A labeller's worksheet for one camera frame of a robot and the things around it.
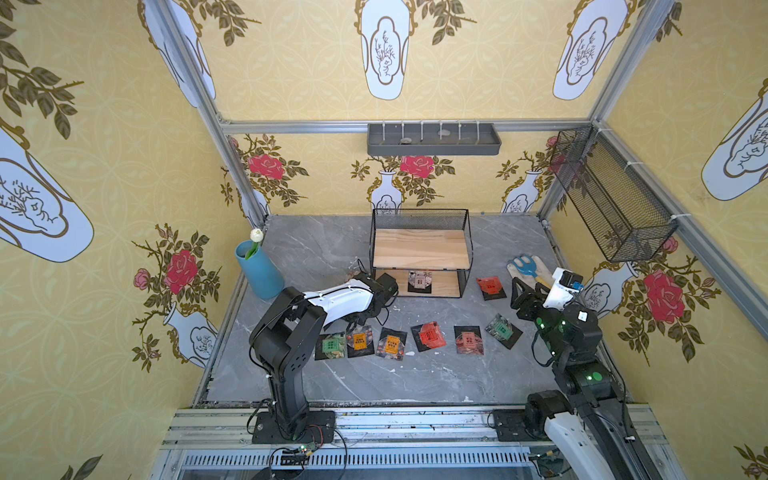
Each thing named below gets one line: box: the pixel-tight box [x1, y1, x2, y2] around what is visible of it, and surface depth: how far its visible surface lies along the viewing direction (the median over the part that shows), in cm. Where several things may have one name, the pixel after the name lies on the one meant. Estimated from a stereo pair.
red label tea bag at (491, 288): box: [476, 276, 507, 301], surface depth 102 cm
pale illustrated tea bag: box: [408, 270, 433, 294], surface depth 102 cm
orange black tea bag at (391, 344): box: [375, 327, 408, 361], surface depth 90 cm
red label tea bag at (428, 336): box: [410, 321, 447, 352], surface depth 92 cm
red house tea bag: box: [454, 325, 485, 355], surface depth 90 cm
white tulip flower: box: [245, 228, 264, 260], surface depth 78 cm
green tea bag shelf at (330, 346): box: [314, 332, 346, 361], surface depth 89 cm
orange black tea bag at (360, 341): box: [346, 325, 375, 358], surface depth 90 cm
